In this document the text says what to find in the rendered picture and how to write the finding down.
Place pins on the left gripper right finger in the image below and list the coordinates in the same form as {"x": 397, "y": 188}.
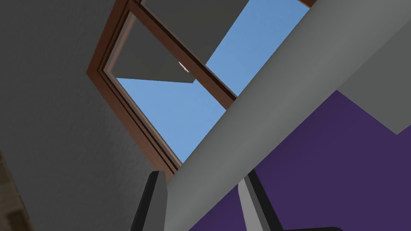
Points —
{"x": 257, "y": 211}

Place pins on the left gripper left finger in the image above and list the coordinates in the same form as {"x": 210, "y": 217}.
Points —
{"x": 153, "y": 208}

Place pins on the brown framed window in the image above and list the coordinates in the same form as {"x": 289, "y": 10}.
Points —
{"x": 167, "y": 106}

